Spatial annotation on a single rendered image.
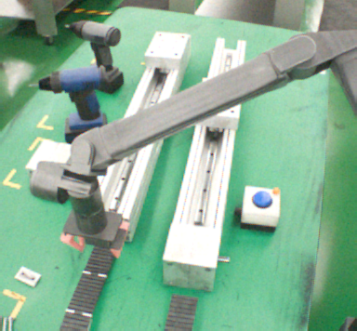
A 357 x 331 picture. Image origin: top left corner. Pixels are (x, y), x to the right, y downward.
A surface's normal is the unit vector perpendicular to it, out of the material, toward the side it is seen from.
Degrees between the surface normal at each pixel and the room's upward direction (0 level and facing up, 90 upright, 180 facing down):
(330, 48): 45
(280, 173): 0
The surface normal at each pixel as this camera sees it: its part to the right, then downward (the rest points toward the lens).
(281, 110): 0.00, -0.73
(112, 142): -0.20, -0.01
